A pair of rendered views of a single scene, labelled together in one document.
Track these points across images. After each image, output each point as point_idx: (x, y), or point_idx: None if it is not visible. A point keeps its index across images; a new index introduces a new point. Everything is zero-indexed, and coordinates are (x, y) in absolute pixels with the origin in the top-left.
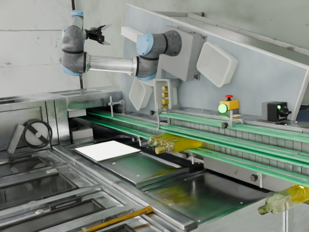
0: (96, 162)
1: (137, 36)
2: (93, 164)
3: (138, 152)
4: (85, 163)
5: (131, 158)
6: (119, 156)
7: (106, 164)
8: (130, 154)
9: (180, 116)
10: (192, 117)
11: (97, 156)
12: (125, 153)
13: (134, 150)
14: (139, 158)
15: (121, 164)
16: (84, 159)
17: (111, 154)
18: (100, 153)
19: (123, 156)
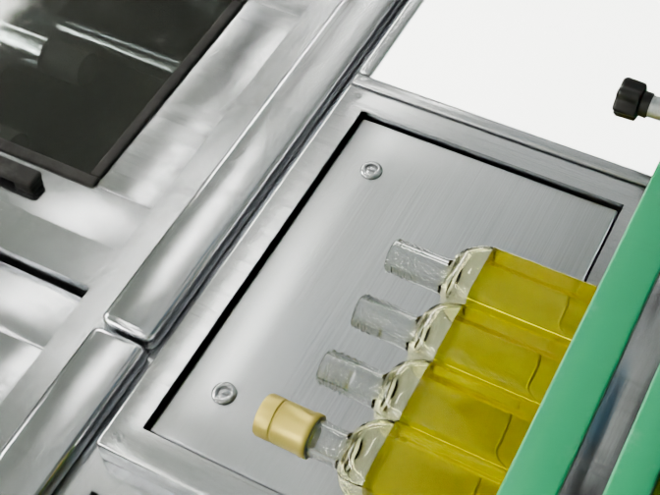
0: (352, 82)
1: None
2: (322, 85)
3: (610, 182)
4: (323, 47)
5: (499, 201)
6: (478, 136)
7: (323, 151)
8: (546, 166)
9: (613, 354)
10: (613, 469)
11: (447, 31)
12: (568, 127)
13: (645, 143)
14: (509, 245)
15: (368, 212)
16: (382, 3)
17: (510, 76)
18: (492, 22)
19: (495, 148)
